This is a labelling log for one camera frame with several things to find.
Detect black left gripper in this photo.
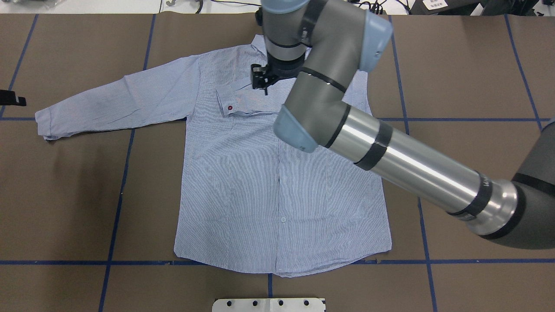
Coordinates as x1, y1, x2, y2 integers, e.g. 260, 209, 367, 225
0, 89, 26, 107

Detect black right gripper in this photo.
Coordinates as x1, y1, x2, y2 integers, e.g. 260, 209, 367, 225
251, 55, 307, 91

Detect light blue striped shirt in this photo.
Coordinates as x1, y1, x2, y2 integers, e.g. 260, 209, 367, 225
34, 35, 392, 278

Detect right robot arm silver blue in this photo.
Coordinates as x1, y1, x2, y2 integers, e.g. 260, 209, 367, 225
251, 0, 555, 250

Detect black box white label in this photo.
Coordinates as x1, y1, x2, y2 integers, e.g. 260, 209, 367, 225
409, 0, 481, 16

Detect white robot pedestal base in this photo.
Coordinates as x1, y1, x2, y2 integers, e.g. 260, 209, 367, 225
212, 298, 327, 312

